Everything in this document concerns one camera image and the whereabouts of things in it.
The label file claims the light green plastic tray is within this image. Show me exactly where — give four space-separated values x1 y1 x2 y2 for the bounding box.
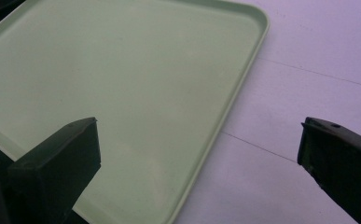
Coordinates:
0 0 271 224

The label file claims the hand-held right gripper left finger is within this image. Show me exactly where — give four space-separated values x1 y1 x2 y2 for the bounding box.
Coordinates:
7 117 102 224

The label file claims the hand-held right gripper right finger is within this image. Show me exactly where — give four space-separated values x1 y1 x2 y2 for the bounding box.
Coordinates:
297 117 361 224

